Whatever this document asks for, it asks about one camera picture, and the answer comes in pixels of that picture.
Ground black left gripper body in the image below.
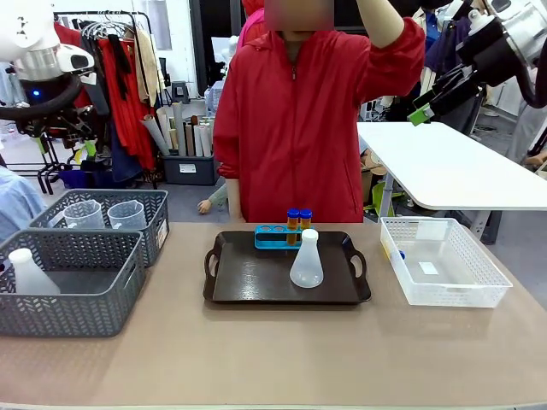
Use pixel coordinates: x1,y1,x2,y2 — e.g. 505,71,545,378
20,76,83,126

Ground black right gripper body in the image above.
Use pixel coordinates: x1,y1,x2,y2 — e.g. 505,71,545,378
456,19,521,87

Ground translucent conical flask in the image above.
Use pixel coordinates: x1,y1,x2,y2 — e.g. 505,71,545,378
289,228,325,290
8,248,62,296

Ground person's left forearm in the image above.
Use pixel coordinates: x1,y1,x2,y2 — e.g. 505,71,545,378
356,0,406,50

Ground person's right hand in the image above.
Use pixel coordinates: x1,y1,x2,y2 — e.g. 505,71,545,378
224,178,245,224

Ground navy trousers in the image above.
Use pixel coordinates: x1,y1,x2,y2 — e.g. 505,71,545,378
110,123,144,185

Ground red dress on hanger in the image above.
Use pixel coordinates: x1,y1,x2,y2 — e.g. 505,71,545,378
97,38,156,171

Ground dark gray jacket on hanger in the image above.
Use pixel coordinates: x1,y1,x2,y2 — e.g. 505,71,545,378
79,36,111,117

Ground white table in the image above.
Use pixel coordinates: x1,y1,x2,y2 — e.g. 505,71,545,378
356,121,547,245

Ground red jacket on hanger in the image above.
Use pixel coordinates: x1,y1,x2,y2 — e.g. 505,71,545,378
53,23,94,108

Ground light blue shirt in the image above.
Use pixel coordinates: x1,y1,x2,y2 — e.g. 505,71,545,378
0,166,48,244

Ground tilted gray paper roll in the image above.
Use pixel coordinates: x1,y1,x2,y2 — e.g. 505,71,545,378
141,114,171,157

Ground cardboard box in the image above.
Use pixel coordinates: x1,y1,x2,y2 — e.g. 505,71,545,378
361,149,388,206

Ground clear measuring cup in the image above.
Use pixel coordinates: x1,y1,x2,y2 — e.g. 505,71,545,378
62,200,106,230
107,199,148,231

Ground cream paper roll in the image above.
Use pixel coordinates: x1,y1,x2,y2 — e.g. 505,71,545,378
156,106,174,150

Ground black scarf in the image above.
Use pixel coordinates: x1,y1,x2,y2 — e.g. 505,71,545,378
106,33,133,100

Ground lime green chair part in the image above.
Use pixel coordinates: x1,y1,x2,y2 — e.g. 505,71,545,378
370,181,405,214

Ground tall gray paper roll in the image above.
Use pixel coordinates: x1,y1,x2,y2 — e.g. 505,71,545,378
172,101,188,157

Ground gray plastic basket with label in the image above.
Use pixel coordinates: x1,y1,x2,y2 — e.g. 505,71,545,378
28,189,170,268

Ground beige garment on hanger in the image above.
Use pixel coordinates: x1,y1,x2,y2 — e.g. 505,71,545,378
134,27,166,108

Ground black clothes rack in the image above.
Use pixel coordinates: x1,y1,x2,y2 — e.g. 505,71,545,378
37,10,157,196

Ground dark gray storage box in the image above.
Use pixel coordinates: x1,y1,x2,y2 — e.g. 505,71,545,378
162,154,221,185

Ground mannequin arm green sleeve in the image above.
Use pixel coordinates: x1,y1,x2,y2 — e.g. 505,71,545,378
197,185,228,214

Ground person in red jacket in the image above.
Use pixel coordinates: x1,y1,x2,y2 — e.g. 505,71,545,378
212,0,427,224

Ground large gray plastic basket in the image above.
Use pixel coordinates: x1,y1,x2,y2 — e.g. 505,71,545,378
0,229,148,338

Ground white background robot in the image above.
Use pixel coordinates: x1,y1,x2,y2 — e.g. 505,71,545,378
221,36,240,65

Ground white plastic basket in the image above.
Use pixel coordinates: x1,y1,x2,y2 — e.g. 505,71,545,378
379,216,514,308

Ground pink garment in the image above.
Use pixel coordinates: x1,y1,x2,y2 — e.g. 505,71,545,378
238,0,268,46

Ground blue test tube rack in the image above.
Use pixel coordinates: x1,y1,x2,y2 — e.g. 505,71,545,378
254,225,315,251

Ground dark brown serving tray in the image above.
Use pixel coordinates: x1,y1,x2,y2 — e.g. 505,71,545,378
203,230,373,305

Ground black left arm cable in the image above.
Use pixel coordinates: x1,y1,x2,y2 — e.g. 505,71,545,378
0,75,83,121

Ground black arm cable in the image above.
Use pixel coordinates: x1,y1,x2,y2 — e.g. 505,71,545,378
0,75,83,121
511,61,547,109

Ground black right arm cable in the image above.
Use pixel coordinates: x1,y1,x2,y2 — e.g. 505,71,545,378
511,61,547,109

